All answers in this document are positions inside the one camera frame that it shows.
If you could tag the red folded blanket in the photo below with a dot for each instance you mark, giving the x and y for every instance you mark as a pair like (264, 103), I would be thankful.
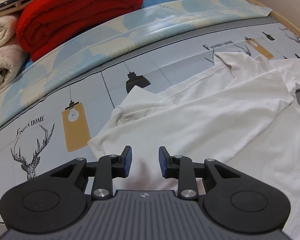
(46, 24)

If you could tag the cream folded blanket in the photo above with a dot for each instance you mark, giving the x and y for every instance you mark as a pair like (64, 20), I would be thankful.
(12, 56)

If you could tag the grey deer print bedsheet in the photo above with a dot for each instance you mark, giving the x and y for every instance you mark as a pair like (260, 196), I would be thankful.
(58, 126)

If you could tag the blue leaf pattern folded sheet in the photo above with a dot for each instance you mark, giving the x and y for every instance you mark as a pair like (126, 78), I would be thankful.
(114, 38)

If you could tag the white t-shirt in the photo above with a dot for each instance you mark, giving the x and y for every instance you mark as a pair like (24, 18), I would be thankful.
(242, 111)

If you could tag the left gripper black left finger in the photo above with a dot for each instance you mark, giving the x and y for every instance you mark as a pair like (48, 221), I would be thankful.
(60, 197)

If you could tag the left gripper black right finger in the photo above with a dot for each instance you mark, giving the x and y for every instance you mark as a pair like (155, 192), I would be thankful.
(232, 199)

